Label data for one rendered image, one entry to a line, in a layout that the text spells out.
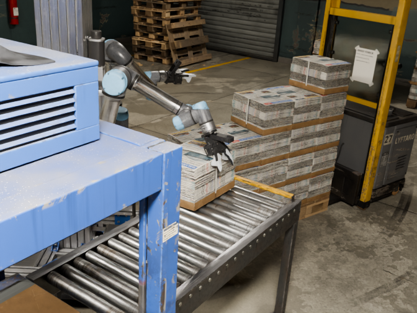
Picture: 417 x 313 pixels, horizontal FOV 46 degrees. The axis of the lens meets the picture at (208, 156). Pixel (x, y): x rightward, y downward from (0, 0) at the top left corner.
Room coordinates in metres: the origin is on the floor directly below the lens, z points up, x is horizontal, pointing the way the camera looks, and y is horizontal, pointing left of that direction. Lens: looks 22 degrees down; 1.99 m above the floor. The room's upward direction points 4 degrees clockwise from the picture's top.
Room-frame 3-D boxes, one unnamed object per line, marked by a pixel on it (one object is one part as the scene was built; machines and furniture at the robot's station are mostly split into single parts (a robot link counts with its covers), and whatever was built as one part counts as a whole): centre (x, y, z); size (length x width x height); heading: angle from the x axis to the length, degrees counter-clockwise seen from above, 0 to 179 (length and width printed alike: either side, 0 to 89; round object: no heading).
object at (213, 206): (2.26, -0.10, 0.77); 0.47 x 0.05 x 0.05; 56
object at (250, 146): (3.46, -0.27, 0.42); 1.17 x 0.39 x 0.83; 128
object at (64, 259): (2.13, 0.29, 0.74); 1.34 x 0.05 x 0.12; 146
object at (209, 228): (2.09, 0.01, 0.77); 0.47 x 0.05 x 0.05; 56
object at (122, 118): (3.04, 0.59, 0.98); 0.13 x 0.12 x 0.14; 28
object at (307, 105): (3.72, -0.61, 0.95); 0.38 x 0.29 x 0.23; 38
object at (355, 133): (4.40, -1.47, 0.40); 0.69 x 0.55 x 0.80; 38
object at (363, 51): (4.18, -1.20, 1.28); 0.57 x 0.01 x 0.65; 38
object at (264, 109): (3.54, -0.38, 0.95); 0.38 x 0.29 x 0.23; 37
